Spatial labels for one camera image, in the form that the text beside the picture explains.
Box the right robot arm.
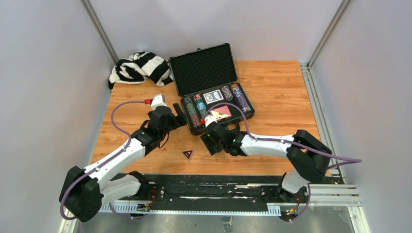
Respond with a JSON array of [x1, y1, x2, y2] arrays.
[[201, 122, 332, 202]]

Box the red playing card box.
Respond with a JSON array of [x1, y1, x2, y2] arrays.
[[210, 105, 232, 121]]

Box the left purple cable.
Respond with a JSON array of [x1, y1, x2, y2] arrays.
[[60, 100, 147, 221]]

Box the black poker set case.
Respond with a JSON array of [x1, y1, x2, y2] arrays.
[[169, 43, 255, 135]]

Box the purple cable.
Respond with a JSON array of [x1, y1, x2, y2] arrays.
[[60, 100, 147, 221], [206, 102, 363, 223]]

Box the left aluminium corner post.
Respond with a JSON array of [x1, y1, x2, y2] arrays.
[[80, 0, 119, 64]]

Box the aluminium frame rail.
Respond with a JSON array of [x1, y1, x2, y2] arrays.
[[299, 63, 340, 176]]

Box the blue playing card box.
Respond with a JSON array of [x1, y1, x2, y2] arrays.
[[203, 89, 224, 104]]

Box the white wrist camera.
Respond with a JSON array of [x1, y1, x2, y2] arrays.
[[201, 115, 217, 127], [144, 94, 167, 111]]

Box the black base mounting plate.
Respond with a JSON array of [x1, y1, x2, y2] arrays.
[[123, 174, 308, 213]]

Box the right aluminium corner post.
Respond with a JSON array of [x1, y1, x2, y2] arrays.
[[307, 0, 352, 69]]

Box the green chip stack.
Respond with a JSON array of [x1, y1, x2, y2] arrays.
[[184, 97, 201, 128]]

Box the aluminium corner post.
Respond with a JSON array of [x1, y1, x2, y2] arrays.
[[80, 0, 119, 64], [307, 0, 352, 69]]

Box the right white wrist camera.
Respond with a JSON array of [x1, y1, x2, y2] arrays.
[[201, 115, 217, 127]]

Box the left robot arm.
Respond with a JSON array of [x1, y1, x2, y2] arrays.
[[59, 99, 187, 222]]

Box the blue purple chip stack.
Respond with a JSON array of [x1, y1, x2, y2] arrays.
[[231, 84, 251, 113]]

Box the triangular all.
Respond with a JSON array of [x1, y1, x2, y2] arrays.
[[182, 149, 195, 162]]

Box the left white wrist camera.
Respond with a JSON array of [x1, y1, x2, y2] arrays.
[[144, 94, 167, 111]]

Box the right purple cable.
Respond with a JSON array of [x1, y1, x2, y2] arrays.
[[206, 102, 363, 223]]

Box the black white striped cloth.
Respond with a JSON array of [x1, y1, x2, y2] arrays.
[[108, 51, 174, 90]]

